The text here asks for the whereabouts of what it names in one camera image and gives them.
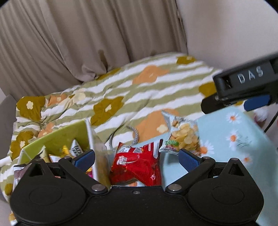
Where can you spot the green cardboard box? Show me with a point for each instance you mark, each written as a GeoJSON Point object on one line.
{"type": "Point", "coordinates": [58, 137]}

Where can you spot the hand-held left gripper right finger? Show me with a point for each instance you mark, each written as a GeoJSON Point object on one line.
{"type": "Point", "coordinates": [189, 159]}

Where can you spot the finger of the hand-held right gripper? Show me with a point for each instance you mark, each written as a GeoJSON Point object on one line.
{"type": "Point", "coordinates": [257, 102]}

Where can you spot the grey upholstered headboard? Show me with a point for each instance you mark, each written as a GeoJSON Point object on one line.
{"type": "Point", "coordinates": [6, 121]}

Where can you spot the clear chips packet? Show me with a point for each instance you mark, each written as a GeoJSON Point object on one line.
{"type": "Point", "coordinates": [184, 134]}

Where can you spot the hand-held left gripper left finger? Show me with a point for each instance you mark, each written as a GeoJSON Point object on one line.
{"type": "Point", "coordinates": [85, 159]}

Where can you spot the green striped floral blanket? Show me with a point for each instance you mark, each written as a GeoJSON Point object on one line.
{"type": "Point", "coordinates": [130, 95]}

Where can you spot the light blue daisy sheet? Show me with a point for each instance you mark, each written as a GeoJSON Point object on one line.
{"type": "Point", "coordinates": [228, 139]}

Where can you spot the brown snack packet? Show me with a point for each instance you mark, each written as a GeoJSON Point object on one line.
{"type": "Point", "coordinates": [20, 176]}

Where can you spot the black and white striped packet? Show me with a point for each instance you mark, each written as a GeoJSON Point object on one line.
{"type": "Point", "coordinates": [76, 150]}

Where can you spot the red snack packet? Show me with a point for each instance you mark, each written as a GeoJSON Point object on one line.
{"type": "Point", "coordinates": [134, 165]}

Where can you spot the beige curtain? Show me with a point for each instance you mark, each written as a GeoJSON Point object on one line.
{"type": "Point", "coordinates": [86, 32]}

